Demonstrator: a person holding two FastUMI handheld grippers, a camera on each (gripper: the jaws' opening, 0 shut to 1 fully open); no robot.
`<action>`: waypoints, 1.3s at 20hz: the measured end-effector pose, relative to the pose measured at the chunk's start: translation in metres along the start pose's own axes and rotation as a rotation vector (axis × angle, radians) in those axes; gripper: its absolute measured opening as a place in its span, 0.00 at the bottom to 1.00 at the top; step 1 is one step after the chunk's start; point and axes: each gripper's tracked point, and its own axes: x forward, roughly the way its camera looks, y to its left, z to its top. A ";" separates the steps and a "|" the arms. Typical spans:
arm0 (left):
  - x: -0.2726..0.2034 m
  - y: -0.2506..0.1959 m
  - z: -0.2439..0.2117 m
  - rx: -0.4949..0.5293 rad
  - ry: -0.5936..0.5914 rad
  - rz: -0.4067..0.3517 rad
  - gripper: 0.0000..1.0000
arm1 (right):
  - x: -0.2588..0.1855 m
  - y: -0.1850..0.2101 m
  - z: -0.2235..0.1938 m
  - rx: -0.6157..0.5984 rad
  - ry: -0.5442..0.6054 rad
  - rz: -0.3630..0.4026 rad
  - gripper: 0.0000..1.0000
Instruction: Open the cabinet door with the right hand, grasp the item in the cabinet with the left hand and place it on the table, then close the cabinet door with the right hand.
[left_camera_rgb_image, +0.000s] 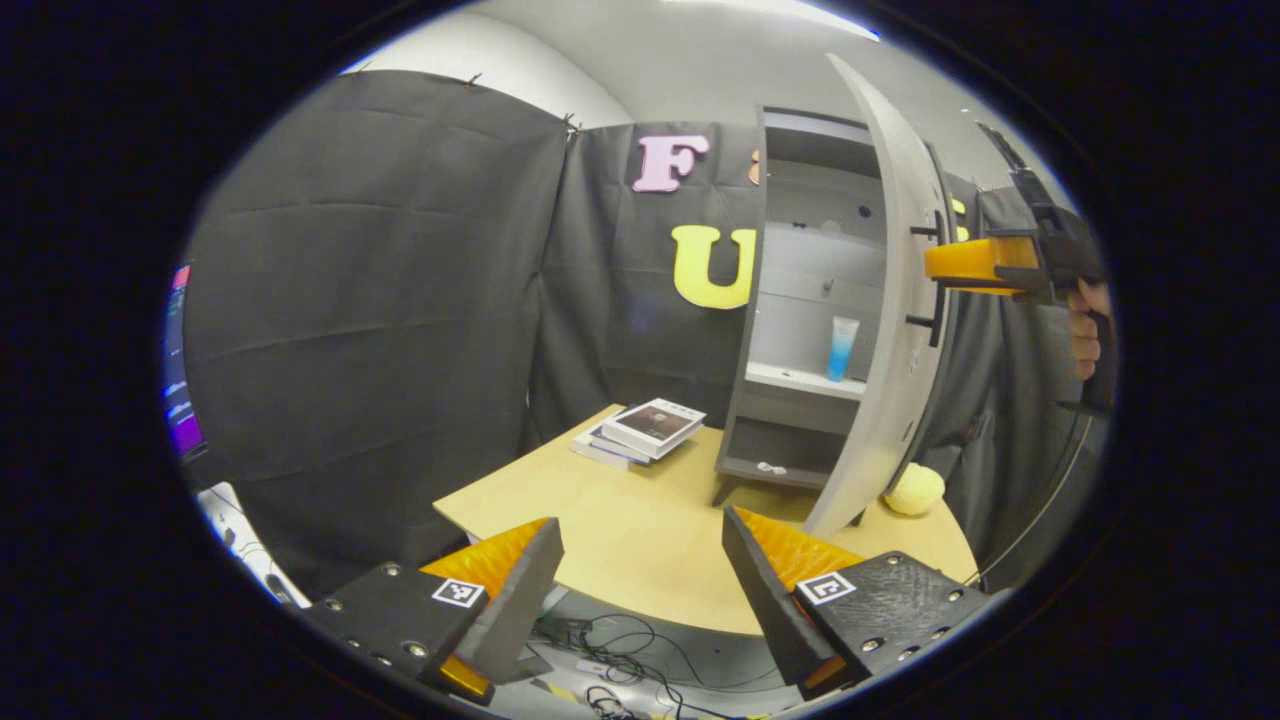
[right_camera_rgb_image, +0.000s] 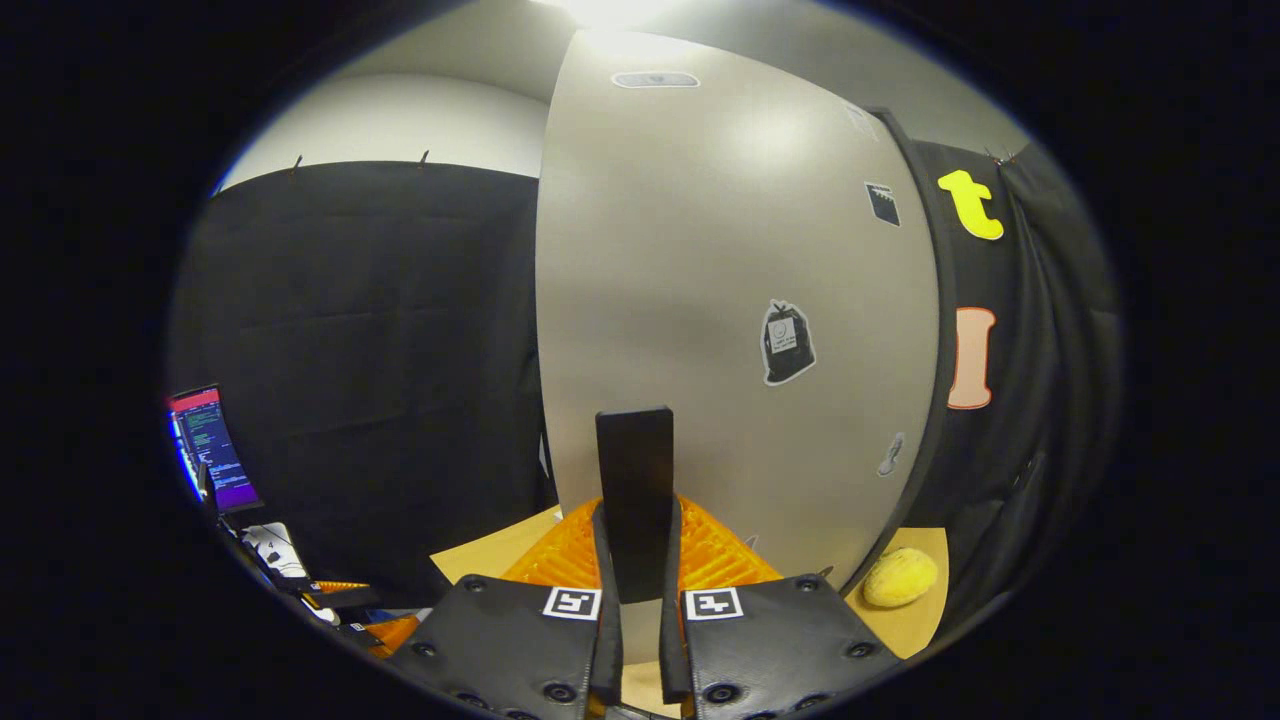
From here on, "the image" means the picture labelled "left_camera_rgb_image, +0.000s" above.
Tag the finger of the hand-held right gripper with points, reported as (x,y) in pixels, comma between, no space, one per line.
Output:
(975,262)

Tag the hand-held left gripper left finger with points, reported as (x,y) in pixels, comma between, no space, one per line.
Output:
(515,615)

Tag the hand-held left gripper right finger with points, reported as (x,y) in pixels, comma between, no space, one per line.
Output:
(770,600)

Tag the light gray cabinet door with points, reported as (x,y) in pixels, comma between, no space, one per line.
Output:
(900,400)

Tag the blue and white bottle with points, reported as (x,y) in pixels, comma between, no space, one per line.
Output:
(842,350)

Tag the gray cabinet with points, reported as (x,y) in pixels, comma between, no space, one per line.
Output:
(790,300)

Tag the small white object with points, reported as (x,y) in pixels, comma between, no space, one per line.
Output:
(771,467)

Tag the blue cover book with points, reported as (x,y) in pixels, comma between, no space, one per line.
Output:
(598,455)

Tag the pale yellow ball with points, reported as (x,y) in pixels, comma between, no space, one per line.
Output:
(915,490)

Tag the white book with dark photo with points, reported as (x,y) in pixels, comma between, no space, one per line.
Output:
(655,425)

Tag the white furniture piece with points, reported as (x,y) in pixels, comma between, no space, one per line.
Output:
(235,530)

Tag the wide ceiling light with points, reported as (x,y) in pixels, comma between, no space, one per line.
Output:
(800,12)

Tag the black backdrop cloth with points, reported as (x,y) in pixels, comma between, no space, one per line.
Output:
(380,300)

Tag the computer monitor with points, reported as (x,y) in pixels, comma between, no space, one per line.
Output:
(180,400)

